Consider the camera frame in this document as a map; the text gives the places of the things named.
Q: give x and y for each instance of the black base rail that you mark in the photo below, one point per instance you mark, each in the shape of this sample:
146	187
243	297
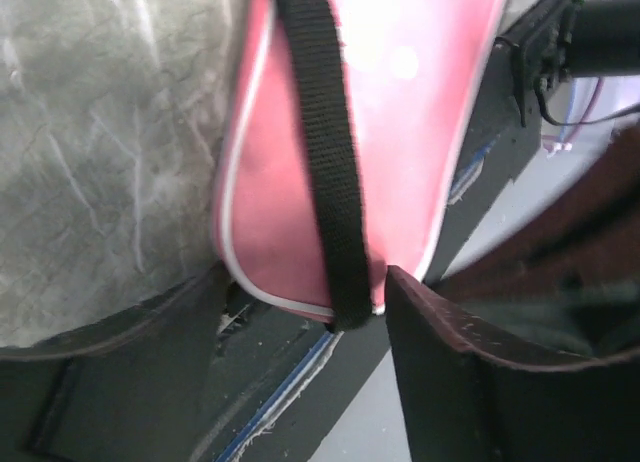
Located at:
310	372

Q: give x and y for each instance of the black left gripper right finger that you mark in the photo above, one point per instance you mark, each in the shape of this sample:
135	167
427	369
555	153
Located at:
471	391

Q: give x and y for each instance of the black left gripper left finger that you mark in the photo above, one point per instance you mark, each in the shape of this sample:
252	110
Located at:
135	396

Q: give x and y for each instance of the pink racket bag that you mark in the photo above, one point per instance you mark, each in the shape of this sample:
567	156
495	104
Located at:
348	121

